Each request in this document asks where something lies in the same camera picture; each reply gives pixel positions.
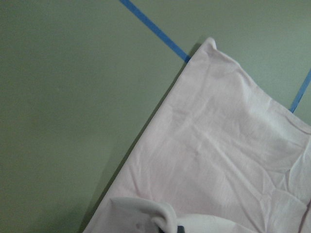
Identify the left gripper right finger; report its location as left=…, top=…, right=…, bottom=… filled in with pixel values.
left=177, top=225, right=184, bottom=233

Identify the pink printed t-shirt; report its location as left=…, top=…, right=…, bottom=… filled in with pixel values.
left=85, top=38, right=311, bottom=233

